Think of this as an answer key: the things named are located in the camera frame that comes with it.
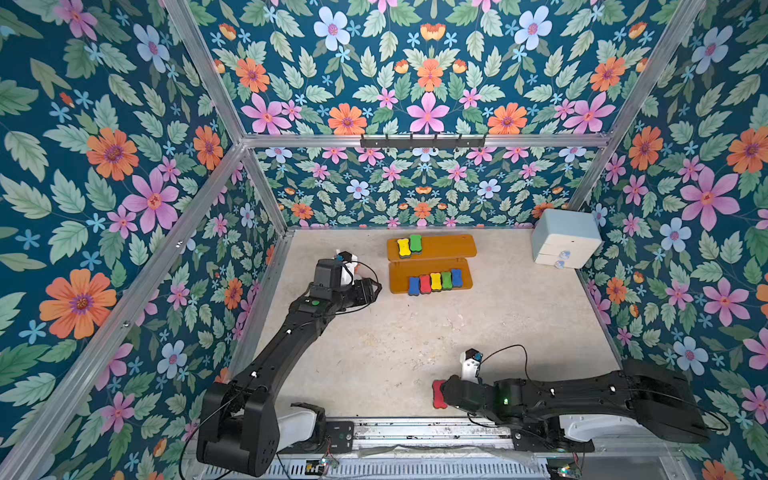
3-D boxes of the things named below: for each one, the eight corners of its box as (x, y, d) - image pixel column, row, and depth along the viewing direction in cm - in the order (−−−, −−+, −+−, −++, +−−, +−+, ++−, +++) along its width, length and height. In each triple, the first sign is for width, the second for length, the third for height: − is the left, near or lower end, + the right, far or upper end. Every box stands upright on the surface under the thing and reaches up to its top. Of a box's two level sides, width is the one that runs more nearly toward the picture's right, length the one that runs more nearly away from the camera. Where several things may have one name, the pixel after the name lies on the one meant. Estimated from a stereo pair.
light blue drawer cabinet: (535, 269, 110) (551, 241, 98) (522, 233, 122) (535, 204, 110) (586, 269, 110) (608, 241, 98) (568, 233, 122) (586, 203, 110)
